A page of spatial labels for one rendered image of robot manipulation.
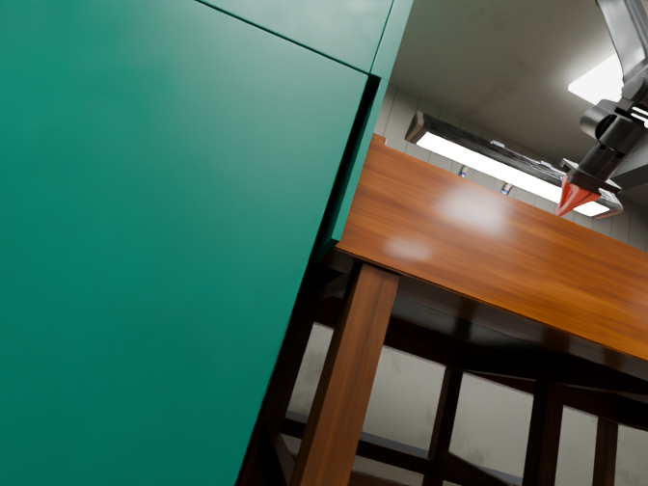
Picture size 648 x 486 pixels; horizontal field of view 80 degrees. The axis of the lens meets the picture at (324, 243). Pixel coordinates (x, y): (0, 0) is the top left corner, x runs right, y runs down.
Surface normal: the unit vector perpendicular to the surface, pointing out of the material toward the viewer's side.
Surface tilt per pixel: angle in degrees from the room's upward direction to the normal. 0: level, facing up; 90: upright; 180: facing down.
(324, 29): 90
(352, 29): 90
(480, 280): 90
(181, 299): 90
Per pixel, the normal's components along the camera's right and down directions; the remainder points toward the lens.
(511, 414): 0.27, -0.21
